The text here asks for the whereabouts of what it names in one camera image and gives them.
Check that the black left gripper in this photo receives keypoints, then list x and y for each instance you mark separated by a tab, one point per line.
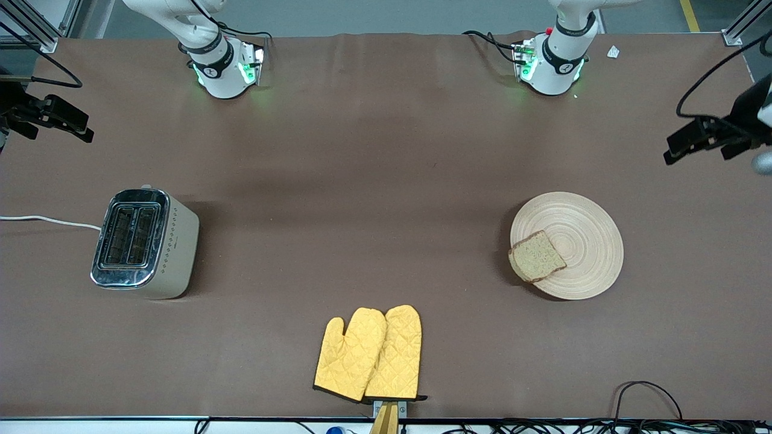
743	116

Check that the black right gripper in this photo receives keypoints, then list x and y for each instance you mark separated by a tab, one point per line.
12	102

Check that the round wooden plate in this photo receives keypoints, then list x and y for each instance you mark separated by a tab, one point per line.
585	241

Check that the brown toast slice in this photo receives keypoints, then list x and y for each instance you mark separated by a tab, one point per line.
537	256

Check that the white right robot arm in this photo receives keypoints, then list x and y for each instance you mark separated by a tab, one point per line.
220	78

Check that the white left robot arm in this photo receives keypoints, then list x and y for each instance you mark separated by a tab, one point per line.
558	66

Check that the white paper scrap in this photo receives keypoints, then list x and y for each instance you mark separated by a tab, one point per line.
613	52

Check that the chrome and cream toaster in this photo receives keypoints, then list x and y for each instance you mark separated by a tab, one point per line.
175	253

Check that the brown table cover mat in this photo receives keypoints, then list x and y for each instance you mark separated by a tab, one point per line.
422	138

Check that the yellow quilted oven mitt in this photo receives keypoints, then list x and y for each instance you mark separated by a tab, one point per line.
350	361
401	349

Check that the wooden stick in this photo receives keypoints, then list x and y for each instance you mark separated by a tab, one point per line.
386	425

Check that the aluminium frame profile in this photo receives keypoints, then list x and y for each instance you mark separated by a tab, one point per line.
42	42
733	37

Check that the grey metal bracket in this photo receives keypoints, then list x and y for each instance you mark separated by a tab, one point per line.
403	408

